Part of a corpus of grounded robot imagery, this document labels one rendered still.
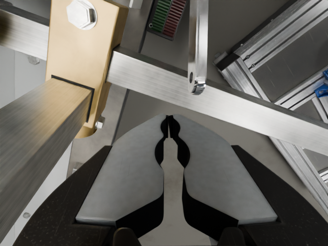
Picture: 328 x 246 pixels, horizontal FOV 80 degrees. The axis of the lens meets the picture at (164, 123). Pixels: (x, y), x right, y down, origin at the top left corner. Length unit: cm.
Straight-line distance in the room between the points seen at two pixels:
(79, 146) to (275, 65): 81
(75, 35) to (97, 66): 3
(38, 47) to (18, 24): 2
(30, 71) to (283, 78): 91
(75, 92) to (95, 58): 3
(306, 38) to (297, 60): 8
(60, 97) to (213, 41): 96
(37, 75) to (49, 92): 33
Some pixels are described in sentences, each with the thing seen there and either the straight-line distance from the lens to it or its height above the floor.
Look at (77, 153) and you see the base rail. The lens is 47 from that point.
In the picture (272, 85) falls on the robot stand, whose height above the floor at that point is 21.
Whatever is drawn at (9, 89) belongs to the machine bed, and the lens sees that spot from 54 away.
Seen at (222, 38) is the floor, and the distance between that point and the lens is 109.
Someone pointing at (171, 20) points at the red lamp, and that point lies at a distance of 34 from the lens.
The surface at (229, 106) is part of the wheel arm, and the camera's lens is 21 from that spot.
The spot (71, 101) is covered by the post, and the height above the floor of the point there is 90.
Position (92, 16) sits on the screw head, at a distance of 18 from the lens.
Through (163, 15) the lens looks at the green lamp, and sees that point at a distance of 34.
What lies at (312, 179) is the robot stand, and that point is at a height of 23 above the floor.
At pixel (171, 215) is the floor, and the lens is 178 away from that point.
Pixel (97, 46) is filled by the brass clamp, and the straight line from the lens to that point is 18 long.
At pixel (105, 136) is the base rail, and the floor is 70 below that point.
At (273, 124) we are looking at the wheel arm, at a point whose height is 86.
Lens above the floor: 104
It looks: 61 degrees down
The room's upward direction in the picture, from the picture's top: 179 degrees clockwise
